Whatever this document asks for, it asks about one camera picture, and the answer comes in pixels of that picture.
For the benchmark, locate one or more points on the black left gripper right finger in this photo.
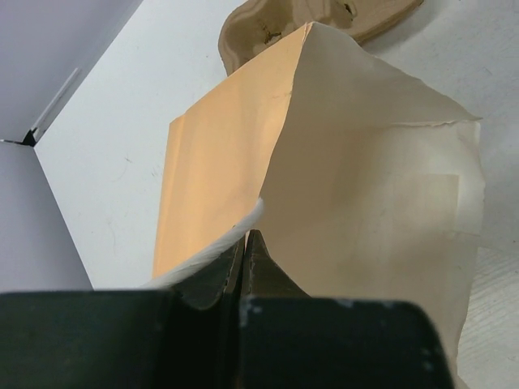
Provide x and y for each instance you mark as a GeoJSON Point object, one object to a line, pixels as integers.
{"type": "Point", "coordinates": [288, 339]}

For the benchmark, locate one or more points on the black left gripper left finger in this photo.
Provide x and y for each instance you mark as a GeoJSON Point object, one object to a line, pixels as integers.
{"type": "Point", "coordinates": [180, 337]}

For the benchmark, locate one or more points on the brown paper takeout bag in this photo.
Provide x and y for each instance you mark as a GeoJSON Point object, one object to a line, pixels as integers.
{"type": "Point", "coordinates": [364, 181]}

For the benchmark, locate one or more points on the lower pulp cup carrier stack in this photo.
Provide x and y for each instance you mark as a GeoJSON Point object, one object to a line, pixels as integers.
{"type": "Point", "coordinates": [256, 25]}

